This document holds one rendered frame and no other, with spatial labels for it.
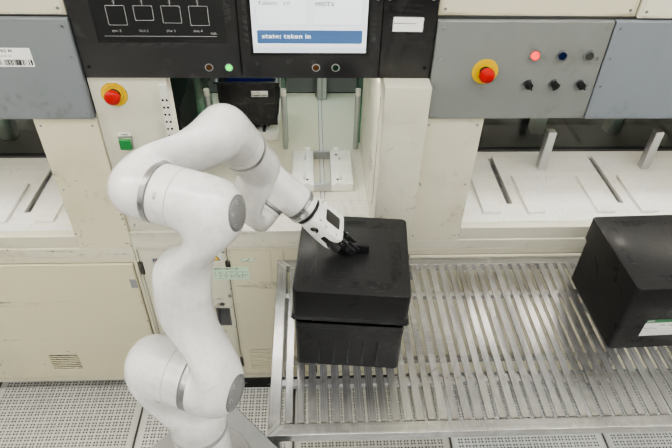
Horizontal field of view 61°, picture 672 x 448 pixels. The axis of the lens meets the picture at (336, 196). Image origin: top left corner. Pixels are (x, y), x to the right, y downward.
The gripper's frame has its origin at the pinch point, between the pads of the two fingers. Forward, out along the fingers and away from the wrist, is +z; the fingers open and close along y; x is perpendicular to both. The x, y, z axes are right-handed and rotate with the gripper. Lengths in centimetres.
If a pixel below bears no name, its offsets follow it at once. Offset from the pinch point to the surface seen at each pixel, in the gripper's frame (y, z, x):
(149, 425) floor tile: 7, 24, 129
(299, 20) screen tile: 27, -44, -23
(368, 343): -13.7, 19.6, 11.0
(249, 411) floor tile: 15, 51, 102
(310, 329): -13.8, 5.7, 18.4
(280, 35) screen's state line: 27, -45, -17
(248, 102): 77, -25, 31
